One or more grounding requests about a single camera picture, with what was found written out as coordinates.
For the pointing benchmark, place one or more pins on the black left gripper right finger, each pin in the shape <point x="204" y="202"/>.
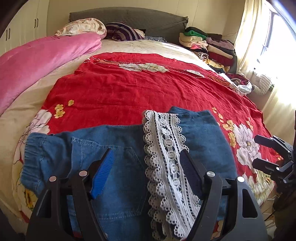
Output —
<point x="230" y="198"/>

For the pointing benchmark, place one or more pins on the pink folded quilt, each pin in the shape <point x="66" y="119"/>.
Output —
<point x="24" y="65"/>

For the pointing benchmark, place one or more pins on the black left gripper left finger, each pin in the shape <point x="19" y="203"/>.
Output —
<point x="50" y="219"/>

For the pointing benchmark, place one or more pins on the cream bed sheet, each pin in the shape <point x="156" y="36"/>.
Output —
<point x="15" y="119"/>

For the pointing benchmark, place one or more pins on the grey padded headboard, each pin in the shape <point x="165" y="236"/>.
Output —
<point x="155" y="23"/>

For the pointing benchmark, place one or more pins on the floral cream pillow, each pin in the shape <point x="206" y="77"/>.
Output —
<point x="88" y="25"/>

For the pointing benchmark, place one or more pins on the pile of folded clothes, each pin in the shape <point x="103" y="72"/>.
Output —
<point x="217" y="53"/>

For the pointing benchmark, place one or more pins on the cream wardrobe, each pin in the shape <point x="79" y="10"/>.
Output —
<point x="29" y="23"/>

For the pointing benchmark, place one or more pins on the red floral bed cover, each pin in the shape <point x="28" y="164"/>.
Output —
<point x="115" y="89"/>

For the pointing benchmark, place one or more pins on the blue denim pants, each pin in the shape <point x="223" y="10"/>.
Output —
<point x="147" y="195"/>

